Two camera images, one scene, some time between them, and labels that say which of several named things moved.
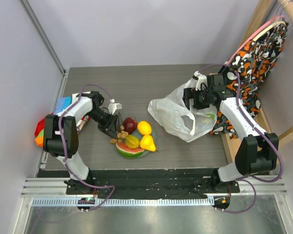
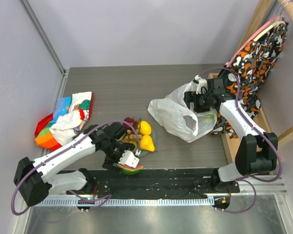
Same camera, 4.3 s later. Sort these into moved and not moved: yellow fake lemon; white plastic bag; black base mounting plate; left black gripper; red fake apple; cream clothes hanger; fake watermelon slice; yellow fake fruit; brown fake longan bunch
Moved: fake watermelon slice; left black gripper; brown fake longan bunch
Not moved: white plastic bag; cream clothes hanger; black base mounting plate; yellow fake fruit; yellow fake lemon; red fake apple
